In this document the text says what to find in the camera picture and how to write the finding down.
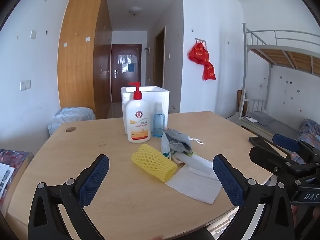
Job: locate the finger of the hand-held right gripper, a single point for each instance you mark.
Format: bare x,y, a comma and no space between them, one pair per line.
265,160
285,142

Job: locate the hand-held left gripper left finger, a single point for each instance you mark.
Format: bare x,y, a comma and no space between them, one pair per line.
93,180

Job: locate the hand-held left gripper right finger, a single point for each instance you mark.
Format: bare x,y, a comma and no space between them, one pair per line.
228,180

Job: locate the white foam sheet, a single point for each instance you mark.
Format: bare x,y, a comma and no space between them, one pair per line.
192,187

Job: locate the green tissue pack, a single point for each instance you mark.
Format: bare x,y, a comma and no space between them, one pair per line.
190,153

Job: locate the yellow foam net sleeve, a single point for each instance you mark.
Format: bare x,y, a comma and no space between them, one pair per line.
152,161

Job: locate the grey sock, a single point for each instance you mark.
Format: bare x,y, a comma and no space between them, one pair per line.
178,142

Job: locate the blue face mask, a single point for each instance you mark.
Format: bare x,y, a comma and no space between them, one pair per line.
164,143

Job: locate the white foam box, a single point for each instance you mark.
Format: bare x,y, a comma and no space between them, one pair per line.
150,97

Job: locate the patterned blanket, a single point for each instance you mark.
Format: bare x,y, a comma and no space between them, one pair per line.
308,130

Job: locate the grey cloth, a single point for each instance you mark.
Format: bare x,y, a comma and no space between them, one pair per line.
262,117

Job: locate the leaning wooden board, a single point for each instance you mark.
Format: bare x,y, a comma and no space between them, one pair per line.
241,102

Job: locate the light blue cloth bundle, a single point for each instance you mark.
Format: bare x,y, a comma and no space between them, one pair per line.
72,117

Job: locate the white lotion pump bottle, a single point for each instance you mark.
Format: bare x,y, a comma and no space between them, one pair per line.
138,120

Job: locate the red patterned printed box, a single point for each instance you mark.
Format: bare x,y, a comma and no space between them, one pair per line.
12,160

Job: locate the blue spray bottle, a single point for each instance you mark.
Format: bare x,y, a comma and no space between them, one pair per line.
158,125

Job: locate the grey metal bunk bed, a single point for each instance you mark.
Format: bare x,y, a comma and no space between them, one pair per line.
275,52

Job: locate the brown entrance door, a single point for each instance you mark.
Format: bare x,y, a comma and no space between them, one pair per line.
125,85

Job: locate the red printed bag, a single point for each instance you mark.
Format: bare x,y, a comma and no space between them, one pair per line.
209,71
197,53

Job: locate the door notice papers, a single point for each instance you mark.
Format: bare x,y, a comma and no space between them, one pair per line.
125,62

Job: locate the wooden wardrobe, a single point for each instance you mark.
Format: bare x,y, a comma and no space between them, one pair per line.
77,55

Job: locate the round ceiling lamp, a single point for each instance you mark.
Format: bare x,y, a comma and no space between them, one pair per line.
135,10

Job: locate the white wall socket pair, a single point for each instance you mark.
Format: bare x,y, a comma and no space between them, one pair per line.
25,85

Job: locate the metal wall hook rack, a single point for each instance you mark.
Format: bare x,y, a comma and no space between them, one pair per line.
201,40

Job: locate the brown side door frame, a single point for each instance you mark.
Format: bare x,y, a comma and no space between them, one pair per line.
158,60

